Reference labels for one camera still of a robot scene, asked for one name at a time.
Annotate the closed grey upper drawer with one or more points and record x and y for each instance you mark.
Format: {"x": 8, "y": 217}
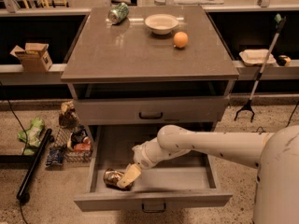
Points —
{"x": 153, "y": 110}

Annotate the brown snack bag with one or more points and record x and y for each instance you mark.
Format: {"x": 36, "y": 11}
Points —
{"x": 68, "y": 117}

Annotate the black metal bar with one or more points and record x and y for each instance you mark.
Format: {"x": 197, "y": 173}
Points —
{"x": 23, "y": 194}

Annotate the red snack packet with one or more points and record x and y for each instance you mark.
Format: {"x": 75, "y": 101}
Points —
{"x": 82, "y": 147}

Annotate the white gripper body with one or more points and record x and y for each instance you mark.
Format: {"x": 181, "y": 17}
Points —
{"x": 142, "y": 156}

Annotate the green soda can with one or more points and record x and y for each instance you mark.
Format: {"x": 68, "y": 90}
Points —
{"x": 118, "y": 13}

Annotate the open grey drawer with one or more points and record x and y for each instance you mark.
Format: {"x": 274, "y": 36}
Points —
{"x": 186, "y": 182}

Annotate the brown cardboard box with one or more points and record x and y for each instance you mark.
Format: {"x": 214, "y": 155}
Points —
{"x": 34, "y": 58}

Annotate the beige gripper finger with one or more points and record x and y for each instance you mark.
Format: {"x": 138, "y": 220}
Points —
{"x": 132, "y": 172}

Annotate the grey drawer cabinet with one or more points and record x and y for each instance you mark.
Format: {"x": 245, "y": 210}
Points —
{"x": 129, "y": 61}

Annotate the white ceramic bowl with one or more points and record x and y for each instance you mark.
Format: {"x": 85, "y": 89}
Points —
{"x": 161, "y": 24}

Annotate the white foam tray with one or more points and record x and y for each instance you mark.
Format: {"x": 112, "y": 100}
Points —
{"x": 252, "y": 57}

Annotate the reacher grabber tool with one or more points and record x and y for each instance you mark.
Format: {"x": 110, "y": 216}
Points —
{"x": 280, "y": 21}

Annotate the blue snack packet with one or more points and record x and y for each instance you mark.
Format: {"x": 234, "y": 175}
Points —
{"x": 56, "y": 156}

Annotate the yellow black tape roll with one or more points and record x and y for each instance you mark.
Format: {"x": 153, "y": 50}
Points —
{"x": 283, "y": 60}

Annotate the green chip bag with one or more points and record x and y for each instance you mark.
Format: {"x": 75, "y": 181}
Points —
{"x": 31, "y": 136}

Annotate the wire mesh basket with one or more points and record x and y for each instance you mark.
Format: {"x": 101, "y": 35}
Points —
{"x": 68, "y": 138}

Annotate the orange fruit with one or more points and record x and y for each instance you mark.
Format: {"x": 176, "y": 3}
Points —
{"x": 180, "y": 40}

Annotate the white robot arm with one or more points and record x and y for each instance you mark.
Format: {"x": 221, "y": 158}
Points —
{"x": 275, "y": 156}

